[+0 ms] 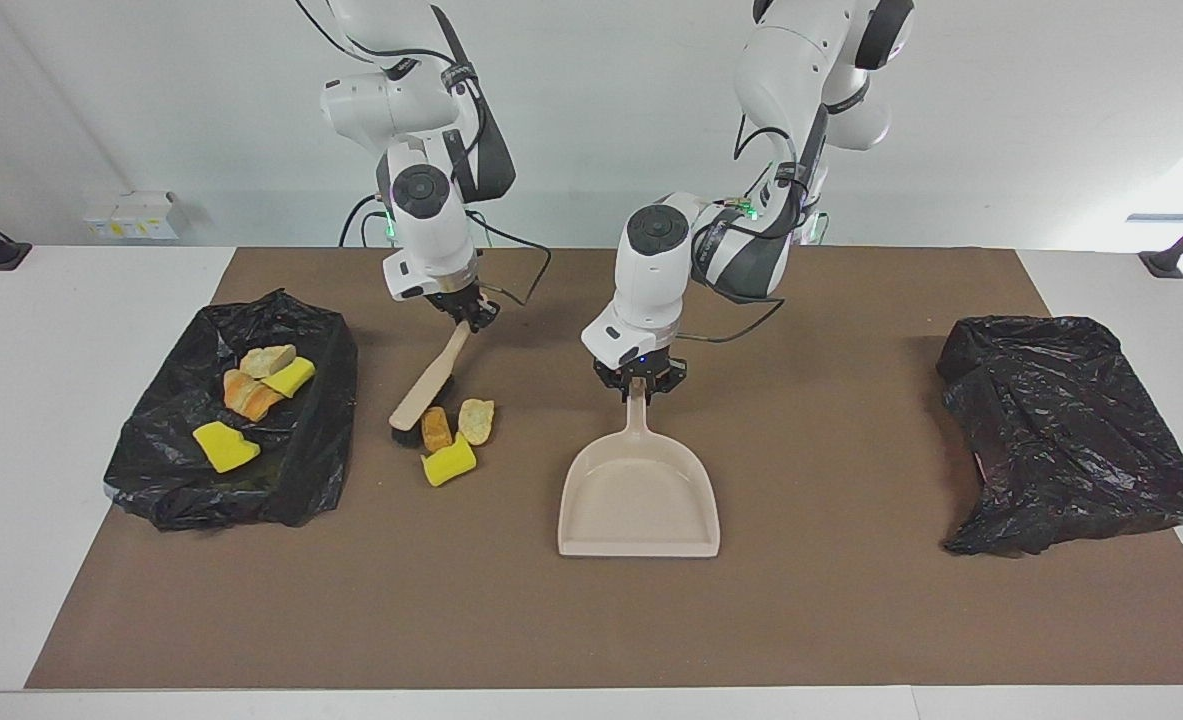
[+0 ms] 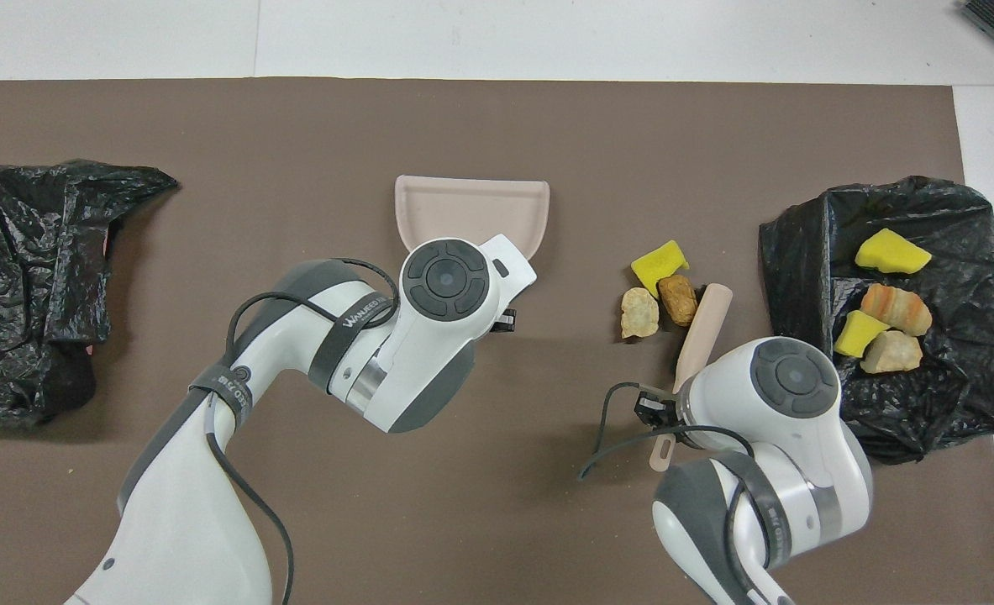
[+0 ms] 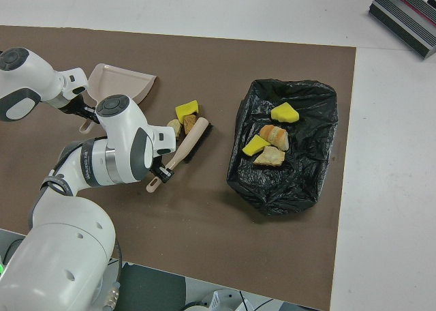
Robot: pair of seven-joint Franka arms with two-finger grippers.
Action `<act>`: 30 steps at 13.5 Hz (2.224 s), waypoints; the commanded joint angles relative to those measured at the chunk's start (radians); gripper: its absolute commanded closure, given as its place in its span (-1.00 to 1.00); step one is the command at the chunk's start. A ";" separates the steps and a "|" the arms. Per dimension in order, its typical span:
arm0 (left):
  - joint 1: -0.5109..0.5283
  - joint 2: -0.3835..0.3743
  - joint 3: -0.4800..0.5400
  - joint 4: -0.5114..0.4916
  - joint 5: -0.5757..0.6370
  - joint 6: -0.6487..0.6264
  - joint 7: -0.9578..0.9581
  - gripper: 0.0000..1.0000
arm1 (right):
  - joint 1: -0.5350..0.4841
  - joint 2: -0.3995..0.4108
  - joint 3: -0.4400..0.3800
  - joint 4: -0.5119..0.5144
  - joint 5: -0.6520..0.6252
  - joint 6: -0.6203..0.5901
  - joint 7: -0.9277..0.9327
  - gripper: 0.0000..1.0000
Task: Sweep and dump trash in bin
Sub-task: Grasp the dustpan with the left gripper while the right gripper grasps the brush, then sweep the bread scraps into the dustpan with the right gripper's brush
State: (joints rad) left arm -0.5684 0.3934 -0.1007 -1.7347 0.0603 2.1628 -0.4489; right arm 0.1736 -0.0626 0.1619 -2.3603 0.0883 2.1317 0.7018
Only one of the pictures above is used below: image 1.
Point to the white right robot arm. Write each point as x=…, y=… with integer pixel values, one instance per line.
x=431, y=250

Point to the boxy black bag lined bin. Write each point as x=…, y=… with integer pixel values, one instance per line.
x=291, y=470

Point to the brown bread chunk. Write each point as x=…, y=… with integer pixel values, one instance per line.
x=437, y=430

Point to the green and yellow sponge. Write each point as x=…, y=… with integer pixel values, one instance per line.
x=291, y=377

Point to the white wall socket box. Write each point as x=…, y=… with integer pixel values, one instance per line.
x=136, y=215

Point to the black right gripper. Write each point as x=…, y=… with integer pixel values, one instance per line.
x=456, y=300

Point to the pale bread chunk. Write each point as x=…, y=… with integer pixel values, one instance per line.
x=266, y=361
x=476, y=420

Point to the beige plastic dustpan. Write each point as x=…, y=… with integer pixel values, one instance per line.
x=641, y=500

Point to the beige hand brush black bristles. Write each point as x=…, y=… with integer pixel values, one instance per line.
x=431, y=385

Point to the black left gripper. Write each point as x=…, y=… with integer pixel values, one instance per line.
x=641, y=370

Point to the orange crust bread chunk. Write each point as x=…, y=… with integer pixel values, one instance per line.
x=249, y=395

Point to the brown table mat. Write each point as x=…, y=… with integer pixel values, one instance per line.
x=451, y=600

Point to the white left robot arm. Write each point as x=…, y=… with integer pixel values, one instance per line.
x=651, y=290

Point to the crumpled black bag lined bin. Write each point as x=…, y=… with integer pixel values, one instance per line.
x=1051, y=430

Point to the notched yellow sponge piece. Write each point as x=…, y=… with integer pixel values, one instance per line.
x=224, y=447

